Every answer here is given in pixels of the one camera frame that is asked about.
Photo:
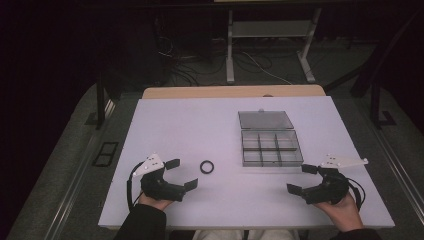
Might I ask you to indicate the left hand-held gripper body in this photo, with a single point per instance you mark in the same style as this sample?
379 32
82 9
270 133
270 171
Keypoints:
156 186

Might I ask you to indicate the person's legs in light trousers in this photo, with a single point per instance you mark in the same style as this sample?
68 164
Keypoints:
243 234

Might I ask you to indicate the black rectangular floor frame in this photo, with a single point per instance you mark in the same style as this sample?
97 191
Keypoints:
100 160

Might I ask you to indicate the wooden table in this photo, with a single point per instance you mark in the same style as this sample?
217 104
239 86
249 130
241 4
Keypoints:
233 91

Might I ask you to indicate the black metal stand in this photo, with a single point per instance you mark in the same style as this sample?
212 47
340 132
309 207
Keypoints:
100 100
376 103

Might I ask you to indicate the person's left hand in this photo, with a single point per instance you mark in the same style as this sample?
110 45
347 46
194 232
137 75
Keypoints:
154 202

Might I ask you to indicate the white metal desk frame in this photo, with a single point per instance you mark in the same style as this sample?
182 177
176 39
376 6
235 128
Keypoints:
271 29

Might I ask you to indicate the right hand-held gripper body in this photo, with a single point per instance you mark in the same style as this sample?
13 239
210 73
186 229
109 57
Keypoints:
328 188

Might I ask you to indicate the clear plastic compartment box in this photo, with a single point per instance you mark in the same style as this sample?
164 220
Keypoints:
271 146

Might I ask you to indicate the person's right hand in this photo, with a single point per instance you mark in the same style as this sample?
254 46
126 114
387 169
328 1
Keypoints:
343 213

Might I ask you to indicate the black slanted metal bar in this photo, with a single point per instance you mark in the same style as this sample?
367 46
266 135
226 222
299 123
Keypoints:
376 56

